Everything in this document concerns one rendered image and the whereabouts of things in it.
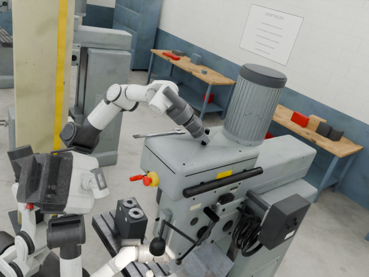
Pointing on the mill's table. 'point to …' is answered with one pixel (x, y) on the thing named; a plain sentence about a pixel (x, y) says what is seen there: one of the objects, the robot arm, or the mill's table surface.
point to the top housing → (194, 160)
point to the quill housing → (173, 243)
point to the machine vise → (178, 272)
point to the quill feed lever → (194, 244)
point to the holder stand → (130, 219)
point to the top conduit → (221, 182)
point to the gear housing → (206, 198)
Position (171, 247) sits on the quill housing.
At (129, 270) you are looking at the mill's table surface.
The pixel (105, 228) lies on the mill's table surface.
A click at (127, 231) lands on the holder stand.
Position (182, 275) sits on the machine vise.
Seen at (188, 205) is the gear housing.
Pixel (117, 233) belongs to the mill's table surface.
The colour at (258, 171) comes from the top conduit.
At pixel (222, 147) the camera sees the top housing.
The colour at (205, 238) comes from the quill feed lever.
